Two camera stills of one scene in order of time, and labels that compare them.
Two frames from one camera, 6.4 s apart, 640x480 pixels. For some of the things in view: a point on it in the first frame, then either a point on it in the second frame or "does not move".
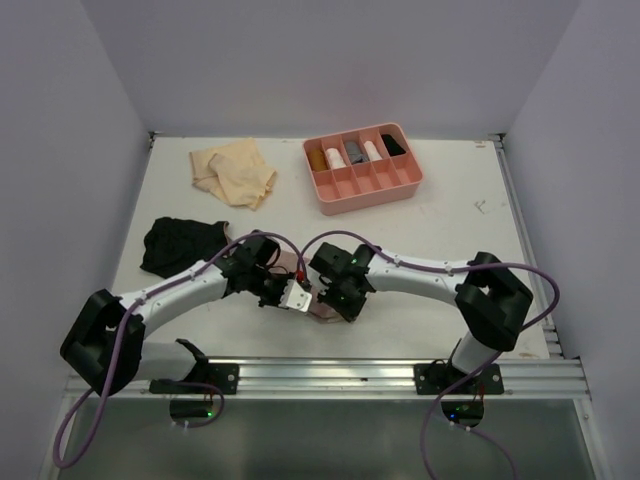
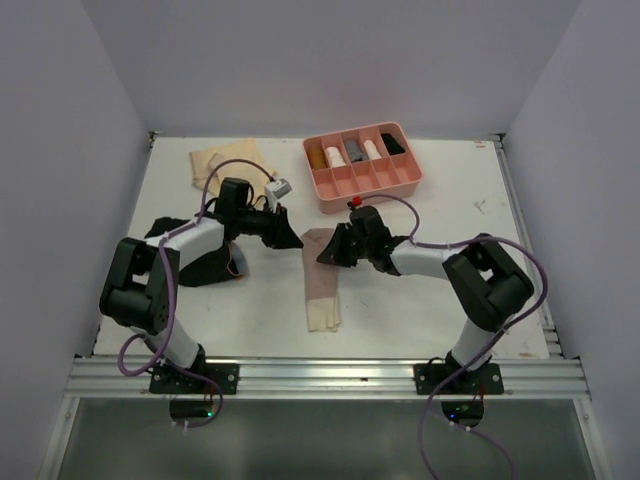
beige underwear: [235, 172] does not move
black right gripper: [349, 310] -> [334, 252]
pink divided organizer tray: [361, 167] does not move
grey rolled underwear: [354, 152] does not move
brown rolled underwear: [317, 161] does not move
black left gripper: [275, 301] -> [279, 234]
